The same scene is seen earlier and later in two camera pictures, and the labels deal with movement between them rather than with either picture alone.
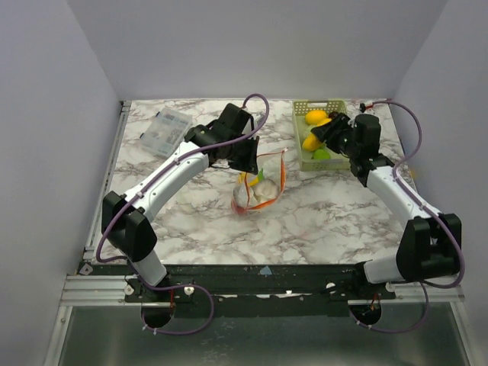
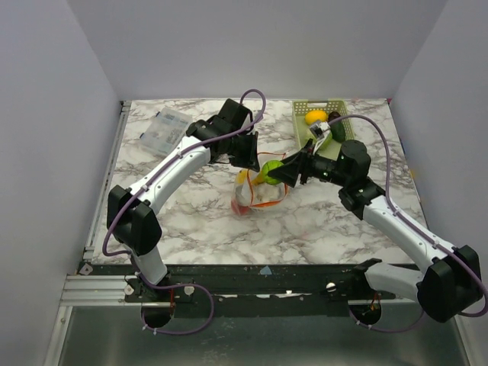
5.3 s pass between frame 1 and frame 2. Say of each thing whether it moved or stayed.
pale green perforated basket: stayed
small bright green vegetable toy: moved
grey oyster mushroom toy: stayed
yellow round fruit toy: stayed
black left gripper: stayed
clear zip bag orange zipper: stayed
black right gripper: moved
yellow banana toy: moved
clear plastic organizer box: stayed
